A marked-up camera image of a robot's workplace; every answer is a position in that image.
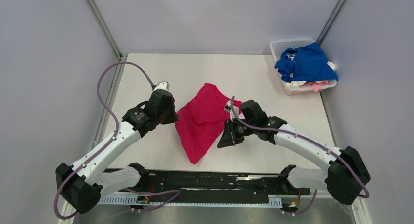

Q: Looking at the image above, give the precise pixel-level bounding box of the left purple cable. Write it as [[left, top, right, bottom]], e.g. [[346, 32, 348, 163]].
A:
[[53, 61, 182, 224]]

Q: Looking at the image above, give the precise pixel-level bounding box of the aluminium frame rail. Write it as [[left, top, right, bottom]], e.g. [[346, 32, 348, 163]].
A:
[[69, 172, 364, 199]]

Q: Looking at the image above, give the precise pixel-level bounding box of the purple cable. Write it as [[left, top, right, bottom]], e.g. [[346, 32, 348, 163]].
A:
[[53, 61, 182, 224], [229, 96, 371, 216]]

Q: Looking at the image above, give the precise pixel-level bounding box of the magenta t shirt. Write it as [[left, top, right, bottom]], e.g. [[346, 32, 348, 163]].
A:
[[175, 83, 230, 164]]

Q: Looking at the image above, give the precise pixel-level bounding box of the pink garment in basket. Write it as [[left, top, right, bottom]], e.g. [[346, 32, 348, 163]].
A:
[[299, 80, 329, 92]]

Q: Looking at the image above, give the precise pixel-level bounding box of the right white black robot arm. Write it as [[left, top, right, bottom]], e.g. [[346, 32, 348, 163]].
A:
[[217, 99, 371, 205]]

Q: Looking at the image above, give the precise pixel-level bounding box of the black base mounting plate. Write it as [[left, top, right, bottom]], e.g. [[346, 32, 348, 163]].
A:
[[132, 170, 311, 204]]

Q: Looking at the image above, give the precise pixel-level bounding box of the white plastic laundry basket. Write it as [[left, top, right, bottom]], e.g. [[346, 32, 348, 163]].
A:
[[269, 37, 337, 96]]

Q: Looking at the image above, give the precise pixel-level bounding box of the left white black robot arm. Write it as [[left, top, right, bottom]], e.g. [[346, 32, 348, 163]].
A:
[[55, 89, 178, 214]]

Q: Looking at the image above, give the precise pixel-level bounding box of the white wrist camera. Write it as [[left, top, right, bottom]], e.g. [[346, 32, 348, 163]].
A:
[[152, 81, 170, 91], [224, 103, 234, 114]]

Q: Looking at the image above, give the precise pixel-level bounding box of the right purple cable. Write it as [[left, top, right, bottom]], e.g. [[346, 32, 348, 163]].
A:
[[229, 96, 371, 216]]

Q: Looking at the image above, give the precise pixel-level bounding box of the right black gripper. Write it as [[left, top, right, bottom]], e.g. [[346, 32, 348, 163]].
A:
[[217, 119, 256, 149]]

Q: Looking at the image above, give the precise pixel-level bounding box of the blue t shirt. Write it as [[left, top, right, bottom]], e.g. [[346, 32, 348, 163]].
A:
[[274, 42, 339, 82]]

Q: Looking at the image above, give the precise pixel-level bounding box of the white slotted cable duct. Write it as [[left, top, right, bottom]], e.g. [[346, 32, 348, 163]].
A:
[[97, 194, 283, 207]]

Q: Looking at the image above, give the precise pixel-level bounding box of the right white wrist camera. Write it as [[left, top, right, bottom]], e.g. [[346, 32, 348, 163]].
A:
[[224, 103, 234, 114]]

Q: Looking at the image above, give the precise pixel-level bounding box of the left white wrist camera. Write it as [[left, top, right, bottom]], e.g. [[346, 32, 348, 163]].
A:
[[152, 81, 170, 91]]

